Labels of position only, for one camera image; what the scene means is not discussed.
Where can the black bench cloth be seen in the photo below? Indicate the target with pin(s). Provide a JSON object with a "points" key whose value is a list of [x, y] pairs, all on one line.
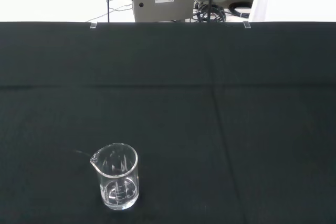
{"points": [[183, 103]]}

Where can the clear cloth clip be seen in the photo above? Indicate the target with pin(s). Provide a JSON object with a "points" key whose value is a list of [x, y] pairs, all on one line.
{"points": [[93, 25], [246, 24]]}

